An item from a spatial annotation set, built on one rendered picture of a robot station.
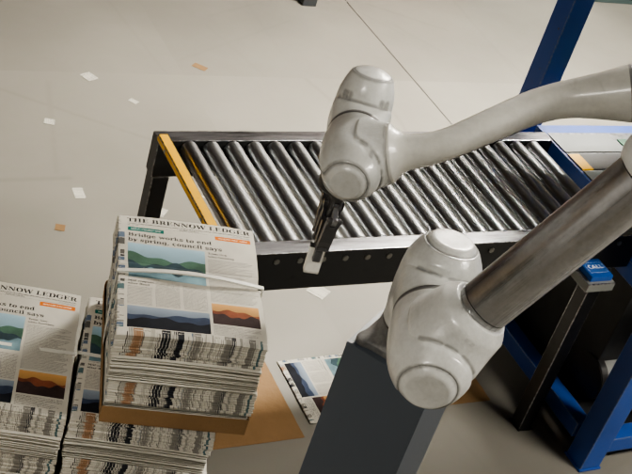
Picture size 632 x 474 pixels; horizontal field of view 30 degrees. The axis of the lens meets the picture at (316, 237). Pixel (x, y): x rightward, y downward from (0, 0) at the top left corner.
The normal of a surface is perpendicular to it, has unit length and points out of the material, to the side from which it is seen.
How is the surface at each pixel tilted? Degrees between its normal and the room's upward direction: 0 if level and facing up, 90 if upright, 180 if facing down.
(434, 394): 96
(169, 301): 2
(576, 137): 0
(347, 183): 94
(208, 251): 3
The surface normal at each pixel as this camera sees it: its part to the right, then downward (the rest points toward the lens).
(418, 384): -0.18, 0.61
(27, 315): 0.27, -0.79
